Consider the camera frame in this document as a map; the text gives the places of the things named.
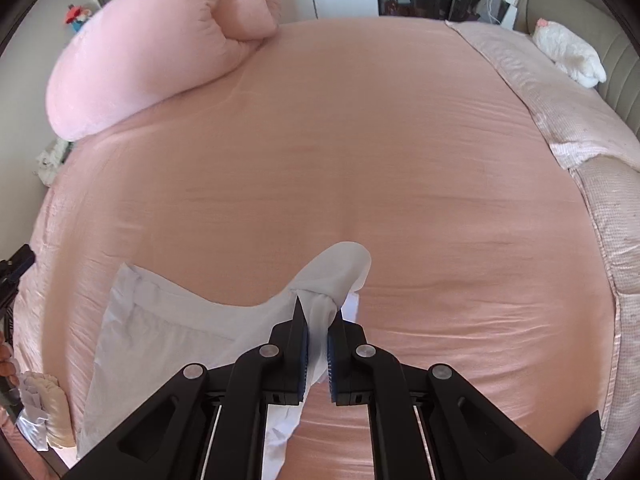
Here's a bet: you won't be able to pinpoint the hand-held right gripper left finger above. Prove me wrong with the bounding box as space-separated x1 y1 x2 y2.
60 294 311 480

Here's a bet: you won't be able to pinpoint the navy shorts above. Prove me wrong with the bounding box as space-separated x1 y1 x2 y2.
557 410 602 480

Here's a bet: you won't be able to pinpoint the red and blue doll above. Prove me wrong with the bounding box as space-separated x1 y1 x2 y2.
62 4 93 33

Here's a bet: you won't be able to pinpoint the large pink pillow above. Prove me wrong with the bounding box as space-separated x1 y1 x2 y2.
46 0 282 142

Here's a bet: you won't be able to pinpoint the plain white garment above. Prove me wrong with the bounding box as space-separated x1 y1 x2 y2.
77 241 373 480

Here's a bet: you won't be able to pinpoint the clothes heap beside bed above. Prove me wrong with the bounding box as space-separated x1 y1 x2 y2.
35 137 76 186

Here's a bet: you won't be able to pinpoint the white plush toy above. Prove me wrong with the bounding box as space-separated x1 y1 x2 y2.
531 19 607 87

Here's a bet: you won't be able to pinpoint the pink bed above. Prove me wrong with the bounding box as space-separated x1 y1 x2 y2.
10 17 626 480

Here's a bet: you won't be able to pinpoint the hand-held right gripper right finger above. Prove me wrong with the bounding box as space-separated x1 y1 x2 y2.
327 307 581 480

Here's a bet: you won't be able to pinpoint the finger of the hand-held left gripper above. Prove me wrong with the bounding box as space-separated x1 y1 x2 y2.
0 242 37 286

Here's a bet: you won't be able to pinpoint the crumpled white cloth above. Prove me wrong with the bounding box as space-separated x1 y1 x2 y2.
15 375 51 453

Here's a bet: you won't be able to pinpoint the cream cloth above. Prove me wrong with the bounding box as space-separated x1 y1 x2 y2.
27 371 76 453

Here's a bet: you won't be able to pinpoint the grey padded headboard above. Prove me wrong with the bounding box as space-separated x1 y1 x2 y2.
517 0 640 141

